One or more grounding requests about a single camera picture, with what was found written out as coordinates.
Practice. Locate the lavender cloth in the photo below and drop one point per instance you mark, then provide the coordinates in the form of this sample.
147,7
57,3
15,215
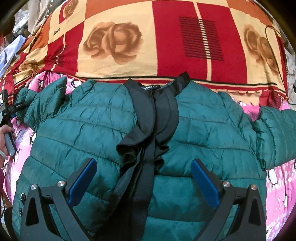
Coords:
9,53

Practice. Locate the green quilted puffer jacket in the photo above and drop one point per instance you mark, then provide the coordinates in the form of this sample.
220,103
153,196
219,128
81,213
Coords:
92,129

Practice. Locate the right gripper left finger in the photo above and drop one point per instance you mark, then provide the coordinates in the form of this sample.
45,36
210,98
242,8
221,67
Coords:
37,219

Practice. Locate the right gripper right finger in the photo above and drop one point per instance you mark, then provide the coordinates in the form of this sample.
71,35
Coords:
249,220

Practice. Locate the red orange rose blanket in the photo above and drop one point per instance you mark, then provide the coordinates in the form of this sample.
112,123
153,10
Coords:
230,46

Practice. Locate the person's left hand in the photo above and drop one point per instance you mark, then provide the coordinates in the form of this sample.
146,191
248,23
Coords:
4,129

